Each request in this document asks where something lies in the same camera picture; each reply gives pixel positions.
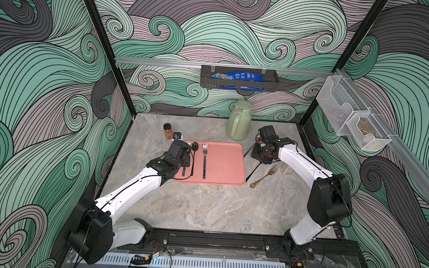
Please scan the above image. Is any black spoon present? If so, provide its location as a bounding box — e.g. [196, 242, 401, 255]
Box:
[190, 142, 199, 177]
[245, 163, 262, 182]

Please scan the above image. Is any silver fork dark handle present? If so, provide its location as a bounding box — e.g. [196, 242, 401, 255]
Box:
[202, 143, 208, 179]

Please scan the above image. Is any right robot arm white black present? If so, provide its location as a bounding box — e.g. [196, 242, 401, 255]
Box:
[251, 125, 352, 246]

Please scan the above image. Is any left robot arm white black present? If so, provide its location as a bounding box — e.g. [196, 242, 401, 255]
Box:
[66, 140, 193, 265]

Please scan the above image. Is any gold ornate fork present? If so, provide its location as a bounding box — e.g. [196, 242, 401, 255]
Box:
[250, 166, 279, 189]

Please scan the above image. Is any orange spice jar black lid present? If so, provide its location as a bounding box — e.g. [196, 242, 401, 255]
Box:
[163, 123, 174, 140]

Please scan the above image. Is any green thermos jug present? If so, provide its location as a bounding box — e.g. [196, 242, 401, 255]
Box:
[227, 100, 252, 141]

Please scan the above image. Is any pink plastic tray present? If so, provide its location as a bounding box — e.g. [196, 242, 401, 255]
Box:
[175, 142, 246, 185]

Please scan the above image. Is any blue snack bag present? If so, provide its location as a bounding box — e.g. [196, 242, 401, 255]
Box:
[209, 71, 265, 91]

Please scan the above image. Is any black wire wall basket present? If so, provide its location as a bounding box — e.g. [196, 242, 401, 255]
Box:
[200, 65, 280, 92]

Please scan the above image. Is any clear plastic wall bin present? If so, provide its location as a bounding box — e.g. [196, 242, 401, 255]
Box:
[316, 75, 391, 153]

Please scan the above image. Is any aluminium rail back wall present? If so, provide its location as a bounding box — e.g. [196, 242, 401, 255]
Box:
[114, 55, 333, 79]

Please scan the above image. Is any aluminium rail wall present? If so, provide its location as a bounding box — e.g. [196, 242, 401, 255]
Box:
[334, 69, 429, 200]
[114, 55, 333, 79]

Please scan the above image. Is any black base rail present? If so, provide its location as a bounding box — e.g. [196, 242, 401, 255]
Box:
[128, 228, 361, 260]

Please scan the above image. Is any white perforated cable duct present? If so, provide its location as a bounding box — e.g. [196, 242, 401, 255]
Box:
[95, 250, 288, 268]

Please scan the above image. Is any aluminium rail right wall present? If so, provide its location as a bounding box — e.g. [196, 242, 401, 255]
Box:
[334, 69, 429, 200]

